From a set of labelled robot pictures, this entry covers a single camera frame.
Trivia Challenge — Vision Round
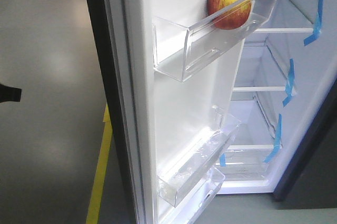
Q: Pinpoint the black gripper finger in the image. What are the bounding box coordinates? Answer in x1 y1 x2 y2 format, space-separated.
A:
0 84 22 103

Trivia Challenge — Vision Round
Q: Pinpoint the grey fridge door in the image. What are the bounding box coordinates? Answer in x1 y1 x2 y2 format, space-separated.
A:
80 0 286 224

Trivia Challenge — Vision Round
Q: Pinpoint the red yellow apple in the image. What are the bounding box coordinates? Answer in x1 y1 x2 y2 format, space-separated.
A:
206 0 252 30

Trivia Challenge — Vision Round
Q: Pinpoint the clear fridge crisper drawer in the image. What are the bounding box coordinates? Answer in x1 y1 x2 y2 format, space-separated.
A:
215 148 281 181

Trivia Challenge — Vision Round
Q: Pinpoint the clear upper door bin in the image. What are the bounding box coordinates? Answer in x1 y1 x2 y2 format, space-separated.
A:
153 0 276 82

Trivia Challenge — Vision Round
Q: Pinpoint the clear door bin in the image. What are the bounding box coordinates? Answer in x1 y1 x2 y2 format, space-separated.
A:
157 106 241 207
158 166 225 223
153 0 276 82

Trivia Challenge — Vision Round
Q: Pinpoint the clear middle door bin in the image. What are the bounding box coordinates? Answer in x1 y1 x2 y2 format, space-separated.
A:
157 106 241 207

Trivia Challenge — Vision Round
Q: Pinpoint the clear lower door bin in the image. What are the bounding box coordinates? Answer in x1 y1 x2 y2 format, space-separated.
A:
158 166 225 223

